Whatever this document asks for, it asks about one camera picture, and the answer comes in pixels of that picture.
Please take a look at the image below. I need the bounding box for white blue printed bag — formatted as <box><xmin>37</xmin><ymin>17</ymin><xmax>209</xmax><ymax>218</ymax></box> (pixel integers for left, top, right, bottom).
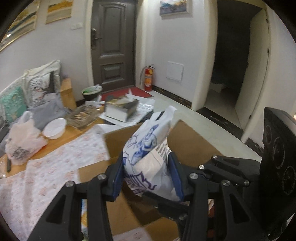
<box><xmin>122</xmin><ymin>106</ymin><xmax>180</xmax><ymax>201</ymax></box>

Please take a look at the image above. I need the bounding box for open cardboard box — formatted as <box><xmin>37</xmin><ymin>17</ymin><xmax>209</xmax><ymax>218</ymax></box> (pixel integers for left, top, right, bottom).
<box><xmin>79</xmin><ymin>120</ymin><xmax>221</xmax><ymax>240</ymax></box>

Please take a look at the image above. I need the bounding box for cartoon print table cloth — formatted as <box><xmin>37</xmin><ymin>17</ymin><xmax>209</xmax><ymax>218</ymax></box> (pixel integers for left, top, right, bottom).
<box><xmin>1</xmin><ymin>125</ymin><xmax>139</xmax><ymax>240</ymax></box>

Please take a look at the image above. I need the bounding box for black remote control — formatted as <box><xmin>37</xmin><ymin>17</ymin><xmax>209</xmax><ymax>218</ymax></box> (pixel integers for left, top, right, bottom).
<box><xmin>6</xmin><ymin>158</ymin><xmax>11</xmax><ymax>173</ymax></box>

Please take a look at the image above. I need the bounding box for white printed plastic bag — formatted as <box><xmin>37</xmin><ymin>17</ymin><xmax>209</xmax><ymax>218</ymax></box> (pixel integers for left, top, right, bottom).
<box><xmin>5</xmin><ymin>111</ymin><xmax>48</xmax><ymax>166</ymax></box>

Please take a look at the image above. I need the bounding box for white plastic bowl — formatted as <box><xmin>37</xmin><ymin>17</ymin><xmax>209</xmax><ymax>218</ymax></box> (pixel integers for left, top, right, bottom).
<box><xmin>42</xmin><ymin>118</ymin><xmax>67</xmax><ymax>140</ymax></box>

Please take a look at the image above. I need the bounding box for glass tray with shells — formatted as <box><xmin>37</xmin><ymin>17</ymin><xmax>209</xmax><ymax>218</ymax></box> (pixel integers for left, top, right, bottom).
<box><xmin>65</xmin><ymin>105</ymin><xmax>100</xmax><ymax>130</ymax></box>

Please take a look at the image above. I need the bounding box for open box on floor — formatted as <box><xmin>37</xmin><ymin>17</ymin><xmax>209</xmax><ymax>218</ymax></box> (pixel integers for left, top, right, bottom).
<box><xmin>100</xmin><ymin>93</ymin><xmax>155</xmax><ymax>127</ymax></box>

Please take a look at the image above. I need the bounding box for wooden side table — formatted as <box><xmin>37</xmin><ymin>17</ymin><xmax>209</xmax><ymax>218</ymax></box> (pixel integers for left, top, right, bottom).
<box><xmin>60</xmin><ymin>77</ymin><xmax>77</xmax><ymax>110</ymax></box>

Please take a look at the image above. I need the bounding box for red doormat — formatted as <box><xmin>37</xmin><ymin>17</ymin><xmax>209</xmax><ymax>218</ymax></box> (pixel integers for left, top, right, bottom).
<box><xmin>101</xmin><ymin>86</ymin><xmax>152</xmax><ymax>101</ymax></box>

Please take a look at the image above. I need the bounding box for teal patterned cushion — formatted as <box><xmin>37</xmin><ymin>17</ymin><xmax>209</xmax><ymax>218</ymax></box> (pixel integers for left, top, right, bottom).
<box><xmin>1</xmin><ymin>86</ymin><xmax>27</xmax><ymax>123</ymax></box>

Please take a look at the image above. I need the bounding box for black trash bin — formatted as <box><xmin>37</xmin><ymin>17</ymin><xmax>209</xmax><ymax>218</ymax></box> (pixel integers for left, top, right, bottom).
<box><xmin>81</xmin><ymin>84</ymin><xmax>102</xmax><ymax>101</ymax></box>

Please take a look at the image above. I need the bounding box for red fire extinguisher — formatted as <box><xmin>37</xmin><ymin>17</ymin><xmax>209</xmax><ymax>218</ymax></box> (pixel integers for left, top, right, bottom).
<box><xmin>139</xmin><ymin>65</ymin><xmax>154</xmax><ymax>92</ymax></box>

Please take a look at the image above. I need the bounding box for dark brown door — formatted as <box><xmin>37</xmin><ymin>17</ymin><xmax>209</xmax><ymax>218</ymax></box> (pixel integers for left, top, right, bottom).
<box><xmin>91</xmin><ymin>1</ymin><xmax>137</xmax><ymax>92</ymax></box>

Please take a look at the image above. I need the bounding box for wide landscape painting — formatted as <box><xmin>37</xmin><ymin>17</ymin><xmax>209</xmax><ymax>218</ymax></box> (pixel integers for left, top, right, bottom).
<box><xmin>1</xmin><ymin>0</ymin><xmax>40</xmax><ymax>51</ymax></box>

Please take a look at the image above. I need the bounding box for right gold landscape painting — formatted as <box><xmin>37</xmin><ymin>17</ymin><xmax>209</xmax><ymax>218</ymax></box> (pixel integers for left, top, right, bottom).
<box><xmin>45</xmin><ymin>0</ymin><xmax>73</xmax><ymax>24</ymax></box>

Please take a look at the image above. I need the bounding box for white wall panel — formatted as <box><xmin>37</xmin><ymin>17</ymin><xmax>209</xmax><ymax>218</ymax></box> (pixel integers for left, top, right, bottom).
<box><xmin>166</xmin><ymin>61</ymin><xmax>184</xmax><ymax>82</ymax></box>

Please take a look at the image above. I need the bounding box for light switch plate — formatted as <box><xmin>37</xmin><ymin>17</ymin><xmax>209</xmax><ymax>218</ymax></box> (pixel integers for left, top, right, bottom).
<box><xmin>70</xmin><ymin>22</ymin><xmax>83</xmax><ymax>30</ymax></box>

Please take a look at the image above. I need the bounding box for side wall painting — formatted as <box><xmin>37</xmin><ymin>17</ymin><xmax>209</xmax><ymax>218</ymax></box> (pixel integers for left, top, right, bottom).
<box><xmin>159</xmin><ymin>0</ymin><xmax>192</xmax><ymax>16</ymax></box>

